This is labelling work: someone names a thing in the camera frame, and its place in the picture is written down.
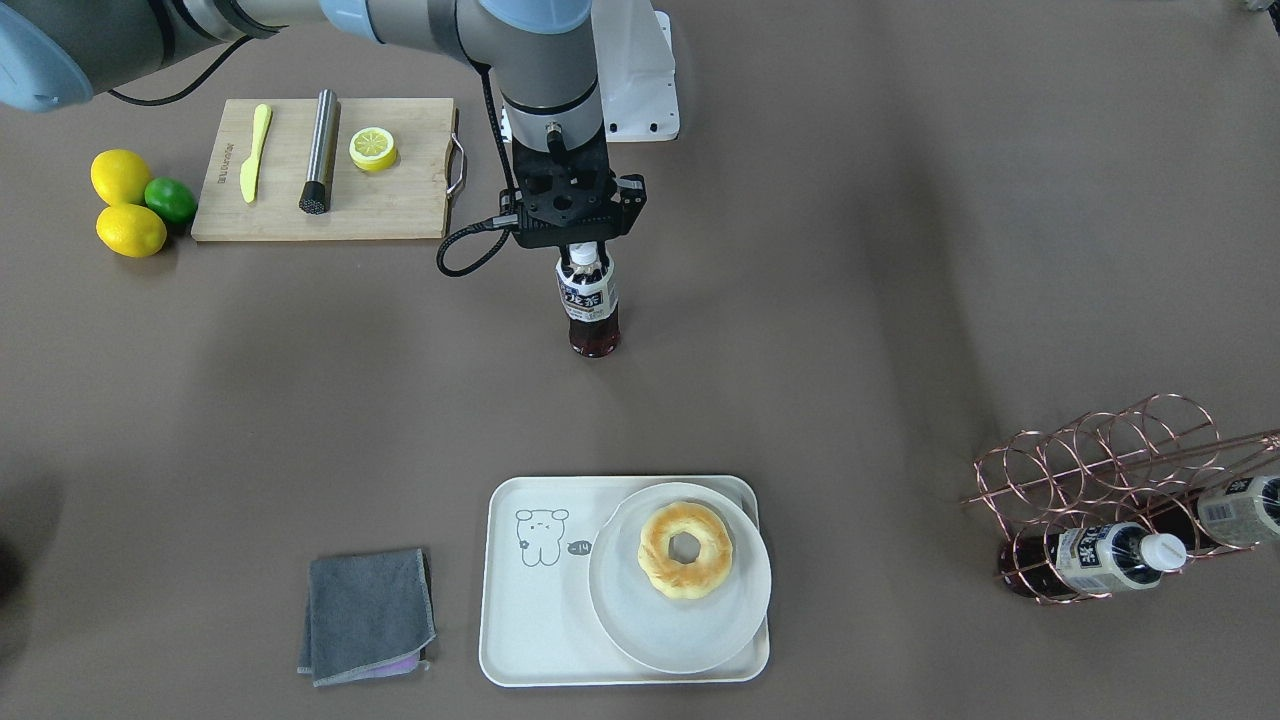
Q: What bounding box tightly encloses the tea bottle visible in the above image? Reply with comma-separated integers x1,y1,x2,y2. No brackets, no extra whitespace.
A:
556,242,621,357
1149,475,1279,556
997,521,1189,602

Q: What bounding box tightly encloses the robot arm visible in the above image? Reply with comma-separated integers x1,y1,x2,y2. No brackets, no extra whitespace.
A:
3,1,634,259

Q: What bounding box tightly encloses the cream serving tray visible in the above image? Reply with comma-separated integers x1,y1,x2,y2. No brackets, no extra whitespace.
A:
477,475,771,687

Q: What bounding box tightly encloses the wooden cutting board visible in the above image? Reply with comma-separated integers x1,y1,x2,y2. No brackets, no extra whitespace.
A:
191,97,465,242

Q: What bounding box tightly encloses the half lemon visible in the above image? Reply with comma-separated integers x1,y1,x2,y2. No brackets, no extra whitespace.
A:
348,126,399,173

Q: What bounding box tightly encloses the steel muddler black tip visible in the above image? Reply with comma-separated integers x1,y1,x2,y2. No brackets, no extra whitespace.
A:
298,88,340,215

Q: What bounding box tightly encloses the glazed donut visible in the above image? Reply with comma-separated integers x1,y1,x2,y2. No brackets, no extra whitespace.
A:
636,501,733,600

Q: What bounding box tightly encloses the yellow plastic knife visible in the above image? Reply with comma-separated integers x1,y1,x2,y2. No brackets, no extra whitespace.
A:
239,102,273,205

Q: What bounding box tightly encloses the white round plate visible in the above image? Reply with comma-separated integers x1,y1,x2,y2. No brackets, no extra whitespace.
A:
588,482,772,675

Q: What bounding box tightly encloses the grey folded cloth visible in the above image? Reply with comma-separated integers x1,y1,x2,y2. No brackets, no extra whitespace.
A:
296,548,436,687

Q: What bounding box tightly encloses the green lime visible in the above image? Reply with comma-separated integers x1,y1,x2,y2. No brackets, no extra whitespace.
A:
143,177,198,225

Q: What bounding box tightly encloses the whole yellow lemon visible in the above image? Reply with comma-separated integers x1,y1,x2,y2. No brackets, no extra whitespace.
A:
90,149,154,206

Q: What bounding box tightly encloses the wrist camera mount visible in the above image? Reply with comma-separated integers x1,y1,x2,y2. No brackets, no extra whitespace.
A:
493,129,648,249

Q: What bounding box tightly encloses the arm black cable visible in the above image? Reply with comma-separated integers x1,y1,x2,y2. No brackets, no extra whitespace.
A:
436,61,521,279

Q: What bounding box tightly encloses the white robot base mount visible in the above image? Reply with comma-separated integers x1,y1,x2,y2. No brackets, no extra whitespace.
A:
500,0,682,143

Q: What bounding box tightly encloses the copper wire bottle rack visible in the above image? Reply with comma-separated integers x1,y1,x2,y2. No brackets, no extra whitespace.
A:
972,395,1277,577

